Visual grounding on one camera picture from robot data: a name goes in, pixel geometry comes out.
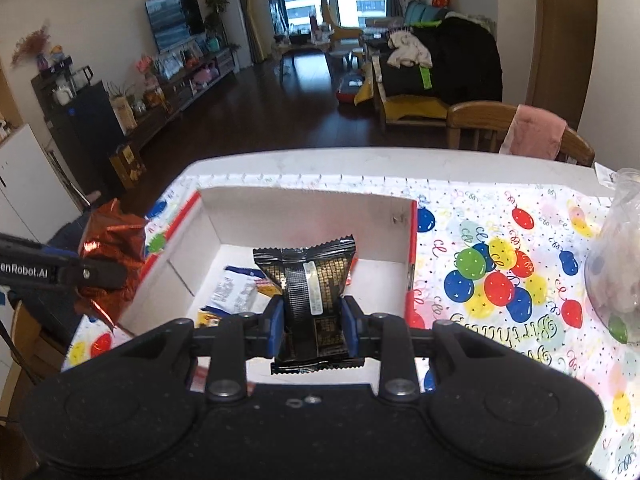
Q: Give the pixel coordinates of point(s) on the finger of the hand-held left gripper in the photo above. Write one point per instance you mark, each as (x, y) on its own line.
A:
(95, 275)
(62, 252)

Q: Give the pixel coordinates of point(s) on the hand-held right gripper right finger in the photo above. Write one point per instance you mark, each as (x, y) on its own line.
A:
(350, 330)

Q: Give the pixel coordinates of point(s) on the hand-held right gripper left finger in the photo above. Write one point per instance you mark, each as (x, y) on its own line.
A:
(275, 327)

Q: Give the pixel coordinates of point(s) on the copper brown foil packet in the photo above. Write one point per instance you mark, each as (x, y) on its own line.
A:
(112, 240)

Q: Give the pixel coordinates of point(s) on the white blue snack packet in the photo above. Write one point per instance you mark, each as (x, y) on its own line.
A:
(235, 290)

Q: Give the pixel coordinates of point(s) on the black gold snack packet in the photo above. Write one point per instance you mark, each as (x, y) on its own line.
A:
(310, 280)

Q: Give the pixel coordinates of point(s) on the yellow snack packet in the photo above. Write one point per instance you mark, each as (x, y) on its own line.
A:
(209, 319)

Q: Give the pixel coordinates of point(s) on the white cardboard box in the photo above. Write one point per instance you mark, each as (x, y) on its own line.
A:
(310, 210)

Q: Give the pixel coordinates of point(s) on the dark denim jacket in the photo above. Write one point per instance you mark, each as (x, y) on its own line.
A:
(70, 234)

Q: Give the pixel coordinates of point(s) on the white cabinet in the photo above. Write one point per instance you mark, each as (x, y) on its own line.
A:
(30, 185)

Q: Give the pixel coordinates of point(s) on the brown paper bag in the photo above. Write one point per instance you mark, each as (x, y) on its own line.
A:
(127, 165)

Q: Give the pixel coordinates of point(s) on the black cabinet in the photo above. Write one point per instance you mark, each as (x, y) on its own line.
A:
(85, 125)

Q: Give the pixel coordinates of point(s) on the white paper bag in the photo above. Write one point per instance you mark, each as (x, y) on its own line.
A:
(122, 112)

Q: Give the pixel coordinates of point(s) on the wooden TV cabinet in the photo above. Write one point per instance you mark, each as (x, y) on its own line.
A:
(170, 95)

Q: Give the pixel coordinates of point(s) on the balloon print tablecloth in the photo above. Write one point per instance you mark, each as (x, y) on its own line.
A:
(500, 200)

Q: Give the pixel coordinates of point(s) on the dried flower bouquet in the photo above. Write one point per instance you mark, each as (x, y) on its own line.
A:
(30, 45)

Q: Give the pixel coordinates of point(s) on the wooden bench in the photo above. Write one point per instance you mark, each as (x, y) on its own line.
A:
(410, 110)

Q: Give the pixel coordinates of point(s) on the red blue floor toy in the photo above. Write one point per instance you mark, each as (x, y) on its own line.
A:
(350, 89)

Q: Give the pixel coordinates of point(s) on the television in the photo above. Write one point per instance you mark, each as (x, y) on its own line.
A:
(175, 20)

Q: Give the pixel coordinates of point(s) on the pink cloth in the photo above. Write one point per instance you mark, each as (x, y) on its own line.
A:
(535, 132)

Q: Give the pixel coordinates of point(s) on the clear bag with plastic container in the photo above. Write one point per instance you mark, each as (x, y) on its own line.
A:
(617, 260)

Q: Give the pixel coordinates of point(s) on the wooden coffee table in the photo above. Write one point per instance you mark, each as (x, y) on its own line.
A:
(300, 47)

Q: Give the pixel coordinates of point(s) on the beige garment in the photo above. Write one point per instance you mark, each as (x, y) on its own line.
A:
(407, 50)

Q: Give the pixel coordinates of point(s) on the potted plant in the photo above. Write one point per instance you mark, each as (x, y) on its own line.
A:
(216, 7)

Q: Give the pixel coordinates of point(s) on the black coat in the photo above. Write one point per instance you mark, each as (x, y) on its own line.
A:
(465, 60)

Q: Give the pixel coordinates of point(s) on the white tower air conditioner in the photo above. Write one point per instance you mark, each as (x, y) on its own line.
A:
(239, 15)

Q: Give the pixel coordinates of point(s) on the white paper slip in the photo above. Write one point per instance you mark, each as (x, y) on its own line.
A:
(606, 176)

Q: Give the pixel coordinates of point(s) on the yellow curtain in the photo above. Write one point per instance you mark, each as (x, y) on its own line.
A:
(252, 10)

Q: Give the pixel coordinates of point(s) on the wooden door frame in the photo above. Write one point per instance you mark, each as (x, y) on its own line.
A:
(560, 35)

